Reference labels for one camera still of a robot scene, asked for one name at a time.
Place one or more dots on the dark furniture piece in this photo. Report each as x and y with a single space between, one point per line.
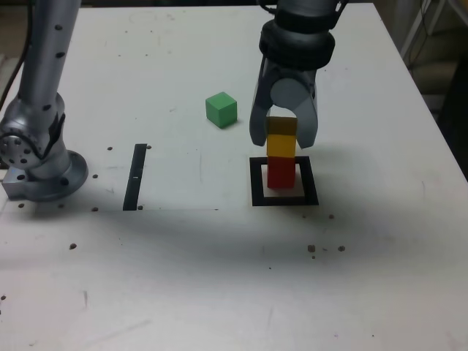
457 120

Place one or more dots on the yellow cube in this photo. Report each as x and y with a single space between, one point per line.
281 146

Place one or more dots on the black tape square outline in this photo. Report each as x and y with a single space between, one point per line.
256 183

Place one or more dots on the white metal rack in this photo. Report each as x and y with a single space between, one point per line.
411 33

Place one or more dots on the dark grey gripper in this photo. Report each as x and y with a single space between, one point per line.
296 74

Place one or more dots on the red cube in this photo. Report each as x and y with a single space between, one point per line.
281 175

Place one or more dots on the green cube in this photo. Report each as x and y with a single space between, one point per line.
219 109

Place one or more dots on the black tape strip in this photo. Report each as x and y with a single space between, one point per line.
133 194

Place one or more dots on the tan box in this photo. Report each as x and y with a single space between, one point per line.
435 77

